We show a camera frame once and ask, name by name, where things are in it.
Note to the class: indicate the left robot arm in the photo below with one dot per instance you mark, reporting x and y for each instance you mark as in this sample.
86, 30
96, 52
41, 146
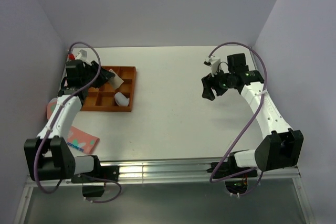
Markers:
48, 155

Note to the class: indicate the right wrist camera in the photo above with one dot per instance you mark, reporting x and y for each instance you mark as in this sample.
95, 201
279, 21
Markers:
212, 62

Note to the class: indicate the beige red reindeer sock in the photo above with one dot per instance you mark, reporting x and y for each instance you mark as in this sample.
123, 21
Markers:
115, 81

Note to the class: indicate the pink patterned sock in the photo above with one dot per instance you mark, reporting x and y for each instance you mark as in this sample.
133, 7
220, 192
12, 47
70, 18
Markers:
82, 141

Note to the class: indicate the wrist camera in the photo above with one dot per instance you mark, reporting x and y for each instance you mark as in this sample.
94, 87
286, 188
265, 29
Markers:
212, 62
80, 55

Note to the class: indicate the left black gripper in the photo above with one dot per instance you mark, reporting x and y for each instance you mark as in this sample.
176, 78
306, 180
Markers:
103, 77

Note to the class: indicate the white sock black cuff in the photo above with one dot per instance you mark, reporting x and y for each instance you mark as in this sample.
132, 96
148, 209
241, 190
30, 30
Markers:
121, 99

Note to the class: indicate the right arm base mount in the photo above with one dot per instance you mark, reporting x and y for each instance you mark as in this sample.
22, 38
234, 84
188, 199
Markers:
228, 172

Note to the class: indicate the aluminium frame rail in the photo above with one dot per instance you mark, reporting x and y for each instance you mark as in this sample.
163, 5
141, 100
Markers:
179, 171

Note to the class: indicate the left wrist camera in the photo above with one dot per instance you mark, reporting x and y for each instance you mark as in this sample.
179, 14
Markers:
80, 55

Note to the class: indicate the orange compartment tray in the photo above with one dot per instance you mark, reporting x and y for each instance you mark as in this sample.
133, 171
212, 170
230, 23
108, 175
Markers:
103, 99

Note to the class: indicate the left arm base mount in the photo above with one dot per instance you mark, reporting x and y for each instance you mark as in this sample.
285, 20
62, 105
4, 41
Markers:
94, 184

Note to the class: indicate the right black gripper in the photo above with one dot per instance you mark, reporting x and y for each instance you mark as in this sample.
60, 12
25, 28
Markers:
209, 81

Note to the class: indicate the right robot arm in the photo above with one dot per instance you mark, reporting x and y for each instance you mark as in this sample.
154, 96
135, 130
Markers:
281, 145

